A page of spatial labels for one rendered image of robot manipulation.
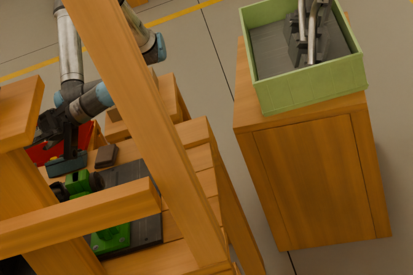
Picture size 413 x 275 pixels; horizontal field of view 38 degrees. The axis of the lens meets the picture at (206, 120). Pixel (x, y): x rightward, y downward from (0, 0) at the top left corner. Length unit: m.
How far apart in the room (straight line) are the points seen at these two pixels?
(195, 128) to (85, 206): 0.80
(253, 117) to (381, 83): 1.45
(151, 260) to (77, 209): 0.42
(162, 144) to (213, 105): 2.42
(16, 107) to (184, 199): 0.49
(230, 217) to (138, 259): 0.72
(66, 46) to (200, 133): 0.58
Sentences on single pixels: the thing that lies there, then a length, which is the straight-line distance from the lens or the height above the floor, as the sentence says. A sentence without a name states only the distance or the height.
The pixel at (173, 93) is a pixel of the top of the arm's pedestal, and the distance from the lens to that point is 2.58.
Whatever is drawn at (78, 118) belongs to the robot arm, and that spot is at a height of 1.29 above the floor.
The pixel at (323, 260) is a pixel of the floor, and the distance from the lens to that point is 2.85.
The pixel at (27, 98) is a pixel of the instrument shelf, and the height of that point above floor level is 1.54.
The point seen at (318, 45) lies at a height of 0.96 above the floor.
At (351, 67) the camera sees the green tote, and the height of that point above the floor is 0.91.
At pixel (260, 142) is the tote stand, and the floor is 0.69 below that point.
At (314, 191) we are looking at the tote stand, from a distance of 2.62.
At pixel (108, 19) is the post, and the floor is 1.72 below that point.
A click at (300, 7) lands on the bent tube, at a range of 2.49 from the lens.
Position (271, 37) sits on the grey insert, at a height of 0.85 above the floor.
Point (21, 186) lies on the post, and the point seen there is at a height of 1.36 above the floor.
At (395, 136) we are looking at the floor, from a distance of 3.33.
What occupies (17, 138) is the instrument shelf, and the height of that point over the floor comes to 1.53.
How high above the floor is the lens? 2.25
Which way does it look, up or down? 36 degrees down
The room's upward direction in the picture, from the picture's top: 22 degrees counter-clockwise
